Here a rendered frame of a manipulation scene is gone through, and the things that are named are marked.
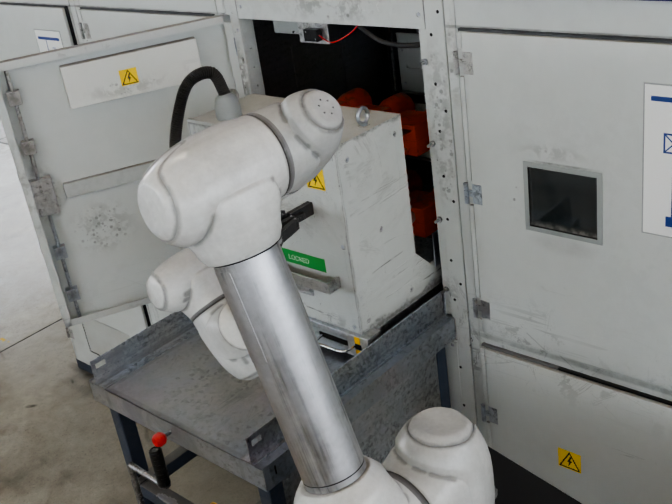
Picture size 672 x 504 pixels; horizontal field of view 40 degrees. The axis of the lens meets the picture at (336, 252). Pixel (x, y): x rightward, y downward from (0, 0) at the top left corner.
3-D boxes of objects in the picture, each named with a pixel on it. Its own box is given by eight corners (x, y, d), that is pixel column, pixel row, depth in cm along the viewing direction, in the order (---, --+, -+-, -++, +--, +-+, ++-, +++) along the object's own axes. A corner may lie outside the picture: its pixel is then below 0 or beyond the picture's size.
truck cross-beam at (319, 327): (370, 361, 212) (367, 340, 209) (217, 305, 247) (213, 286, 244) (383, 351, 215) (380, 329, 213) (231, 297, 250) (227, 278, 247)
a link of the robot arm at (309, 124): (282, 119, 147) (216, 149, 140) (328, 56, 133) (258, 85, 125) (327, 185, 146) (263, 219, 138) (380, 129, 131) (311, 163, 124)
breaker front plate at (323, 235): (359, 341, 212) (331, 149, 191) (221, 293, 243) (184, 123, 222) (362, 339, 213) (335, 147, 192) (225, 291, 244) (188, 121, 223)
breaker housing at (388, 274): (363, 340, 212) (336, 145, 191) (223, 291, 244) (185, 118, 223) (485, 251, 244) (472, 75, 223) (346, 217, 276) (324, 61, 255)
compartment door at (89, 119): (63, 318, 258) (-17, 61, 225) (273, 256, 275) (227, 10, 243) (65, 328, 252) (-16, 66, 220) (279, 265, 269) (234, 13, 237)
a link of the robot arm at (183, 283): (189, 252, 191) (225, 303, 190) (129, 285, 181) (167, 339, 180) (208, 230, 183) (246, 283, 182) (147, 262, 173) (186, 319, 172)
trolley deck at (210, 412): (267, 492, 187) (262, 469, 185) (94, 400, 227) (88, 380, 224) (456, 337, 230) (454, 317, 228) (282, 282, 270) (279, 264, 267)
